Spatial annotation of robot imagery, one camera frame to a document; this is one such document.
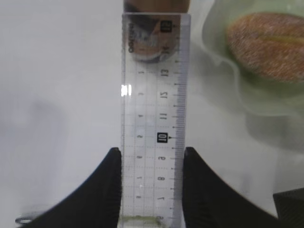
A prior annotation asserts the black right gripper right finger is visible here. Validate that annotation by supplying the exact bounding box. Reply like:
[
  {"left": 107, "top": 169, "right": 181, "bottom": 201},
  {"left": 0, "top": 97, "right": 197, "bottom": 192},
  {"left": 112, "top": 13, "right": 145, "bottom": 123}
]
[{"left": 182, "top": 147, "right": 285, "bottom": 228}]

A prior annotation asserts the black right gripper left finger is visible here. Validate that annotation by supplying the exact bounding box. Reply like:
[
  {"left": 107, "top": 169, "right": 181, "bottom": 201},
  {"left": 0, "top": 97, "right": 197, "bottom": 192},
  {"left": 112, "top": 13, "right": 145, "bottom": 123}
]
[{"left": 28, "top": 148, "right": 122, "bottom": 228}]

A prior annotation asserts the clear plastic ruler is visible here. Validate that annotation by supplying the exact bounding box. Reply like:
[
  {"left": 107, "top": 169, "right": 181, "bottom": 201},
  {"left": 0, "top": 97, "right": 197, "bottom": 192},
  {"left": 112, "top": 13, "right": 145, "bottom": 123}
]
[{"left": 120, "top": 13, "right": 191, "bottom": 228}]

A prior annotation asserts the sugared bread roll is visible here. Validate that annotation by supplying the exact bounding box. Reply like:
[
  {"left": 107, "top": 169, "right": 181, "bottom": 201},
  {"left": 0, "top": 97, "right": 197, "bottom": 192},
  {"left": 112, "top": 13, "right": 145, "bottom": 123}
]
[{"left": 226, "top": 12, "right": 304, "bottom": 82}]

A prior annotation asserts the brown Nescafe coffee bottle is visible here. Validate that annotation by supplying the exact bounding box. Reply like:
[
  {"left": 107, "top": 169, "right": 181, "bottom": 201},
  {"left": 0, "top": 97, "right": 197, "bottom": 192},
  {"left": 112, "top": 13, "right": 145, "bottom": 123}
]
[{"left": 123, "top": 0, "right": 190, "bottom": 62}]

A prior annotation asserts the grey grip pen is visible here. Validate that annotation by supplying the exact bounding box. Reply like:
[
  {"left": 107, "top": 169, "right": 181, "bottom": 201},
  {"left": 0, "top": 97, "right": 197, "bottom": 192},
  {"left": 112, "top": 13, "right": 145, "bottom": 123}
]
[{"left": 15, "top": 214, "right": 41, "bottom": 226}]

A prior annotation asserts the cream grip pen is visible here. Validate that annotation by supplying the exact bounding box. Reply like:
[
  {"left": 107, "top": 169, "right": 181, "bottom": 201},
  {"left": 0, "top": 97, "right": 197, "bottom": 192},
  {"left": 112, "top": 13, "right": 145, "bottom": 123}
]
[{"left": 117, "top": 216, "right": 165, "bottom": 228}]

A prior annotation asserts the black mesh pen holder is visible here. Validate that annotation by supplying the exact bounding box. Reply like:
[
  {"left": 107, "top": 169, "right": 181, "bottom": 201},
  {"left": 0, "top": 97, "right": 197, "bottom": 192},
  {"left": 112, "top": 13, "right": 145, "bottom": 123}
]
[{"left": 273, "top": 188, "right": 304, "bottom": 228}]

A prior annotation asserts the green wavy glass plate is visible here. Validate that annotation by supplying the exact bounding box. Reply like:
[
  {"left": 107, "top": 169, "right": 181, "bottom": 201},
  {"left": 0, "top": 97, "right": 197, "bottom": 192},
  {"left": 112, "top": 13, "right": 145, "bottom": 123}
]
[{"left": 200, "top": 0, "right": 304, "bottom": 148}]

